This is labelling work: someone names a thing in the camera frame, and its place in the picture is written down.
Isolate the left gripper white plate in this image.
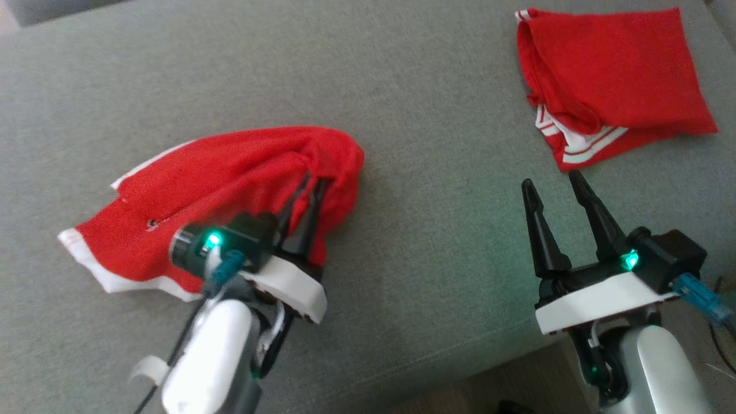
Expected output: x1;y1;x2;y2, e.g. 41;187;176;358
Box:
241;174;329;324

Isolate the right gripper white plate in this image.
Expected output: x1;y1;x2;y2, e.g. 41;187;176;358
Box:
521;171;680;336

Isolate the red garment with white band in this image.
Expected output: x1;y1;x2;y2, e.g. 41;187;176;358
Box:
57;125;366;303

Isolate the red white-sleeved shirt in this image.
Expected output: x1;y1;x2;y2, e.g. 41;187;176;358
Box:
515;7;719;173

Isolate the grey sofa seat cushion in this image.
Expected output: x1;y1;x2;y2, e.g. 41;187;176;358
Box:
0;0;736;414

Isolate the left camera cable teal plug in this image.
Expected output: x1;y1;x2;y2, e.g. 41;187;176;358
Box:
135;250;246;414

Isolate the camera cable teal plug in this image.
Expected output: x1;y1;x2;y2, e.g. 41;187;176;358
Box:
670;273;736;341
135;250;246;414

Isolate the right camera cable teal plug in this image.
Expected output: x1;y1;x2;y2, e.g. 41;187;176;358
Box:
670;273;736;341

